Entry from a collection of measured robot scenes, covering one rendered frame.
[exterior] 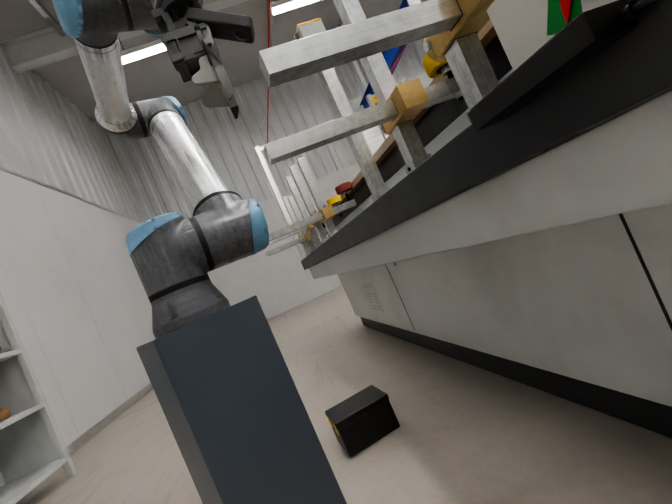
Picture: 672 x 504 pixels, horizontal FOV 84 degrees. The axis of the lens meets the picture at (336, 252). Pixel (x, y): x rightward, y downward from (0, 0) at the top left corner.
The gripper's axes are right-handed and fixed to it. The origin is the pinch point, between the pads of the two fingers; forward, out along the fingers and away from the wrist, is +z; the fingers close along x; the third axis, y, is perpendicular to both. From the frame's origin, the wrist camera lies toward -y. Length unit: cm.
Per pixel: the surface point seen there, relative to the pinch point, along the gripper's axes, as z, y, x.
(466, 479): 94, -15, -20
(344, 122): 10.9, -17.2, 0.7
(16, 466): 73, 212, -204
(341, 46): 10.9, -12.9, 26.0
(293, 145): 11.7, -6.5, 1.4
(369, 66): 0.2, -28.5, -4.4
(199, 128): -345, 54, -753
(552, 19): 20, -31, 35
